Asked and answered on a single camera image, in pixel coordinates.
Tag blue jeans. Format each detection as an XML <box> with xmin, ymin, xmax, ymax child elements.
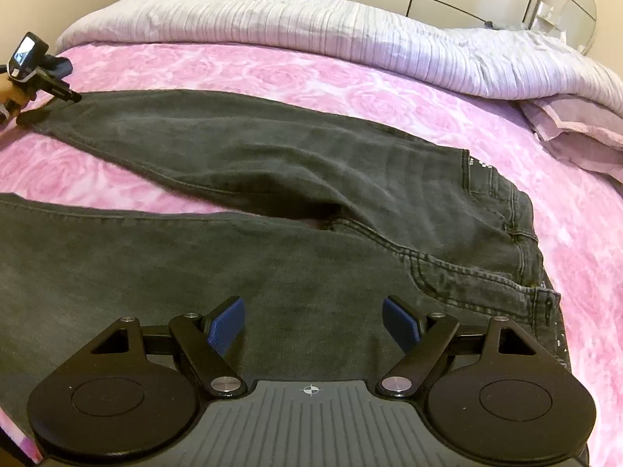
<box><xmin>44</xmin><ymin>56</ymin><xmax>74</xmax><ymax>81</ymax></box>

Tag dark grey jeans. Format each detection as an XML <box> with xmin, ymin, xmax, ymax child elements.
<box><xmin>0</xmin><ymin>88</ymin><xmax>572</xmax><ymax>429</ymax></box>

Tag person's left hand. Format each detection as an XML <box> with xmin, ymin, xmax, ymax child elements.
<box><xmin>0</xmin><ymin>75</ymin><xmax>31</xmax><ymax>118</ymax></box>

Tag round mirror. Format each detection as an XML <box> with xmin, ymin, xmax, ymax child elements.
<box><xmin>555</xmin><ymin>0</ymin><xmax>598</xmax><ymax>56</ymax></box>

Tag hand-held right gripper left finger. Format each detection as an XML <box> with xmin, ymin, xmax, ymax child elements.
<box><xmin>90</xmin><ymin>296</ymin><xmax>249</xmax><ymax>397</ymax></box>

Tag white striped quilt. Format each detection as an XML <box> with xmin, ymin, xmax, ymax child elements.
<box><xmin>55</xmin><ymin>0</ymin><xmax>623</xmax><ymax>108</ymax></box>

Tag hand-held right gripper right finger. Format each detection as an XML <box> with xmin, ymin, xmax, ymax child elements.
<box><xmin>377</xmin><ymin>296</ymin><xmax>539</xmax><ymax>397</ymax></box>

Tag pink floral blanket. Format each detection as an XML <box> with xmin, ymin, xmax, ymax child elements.
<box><xmin>0</xmin><ymin>41</ymin><xmax>623</xmax><ymax>467</ymax></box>

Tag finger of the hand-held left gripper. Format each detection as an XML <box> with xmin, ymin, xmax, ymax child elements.
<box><xmin>35</xmin><ymin>69</ymin><xmax>83</xmax><ymax>104</ymax></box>

